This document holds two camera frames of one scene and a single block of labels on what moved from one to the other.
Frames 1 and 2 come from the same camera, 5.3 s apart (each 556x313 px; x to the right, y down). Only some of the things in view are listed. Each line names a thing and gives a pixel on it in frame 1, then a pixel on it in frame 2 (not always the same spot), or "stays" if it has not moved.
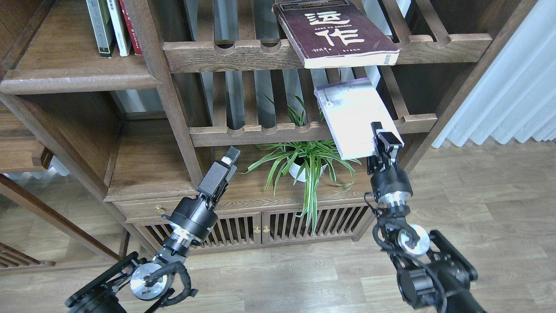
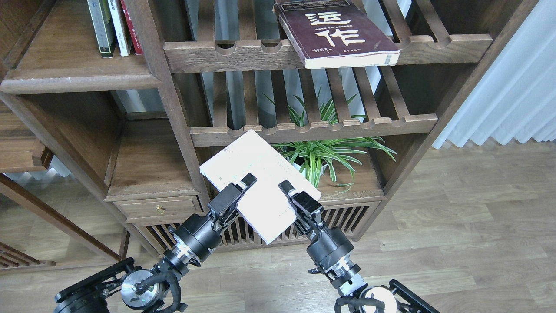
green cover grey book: x=102 y=26 stays
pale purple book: x=349 y=108 -> x=265 y=207
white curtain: x=517 y=96 stays
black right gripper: x=391 y=185 -> x=332 y=243
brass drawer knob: x=160 y=209 stays
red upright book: x=137 y=49 stays
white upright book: x=121 y=35 stays
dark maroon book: x=335 y=33 stays
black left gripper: x=191 y=219 -> x=200 y=234
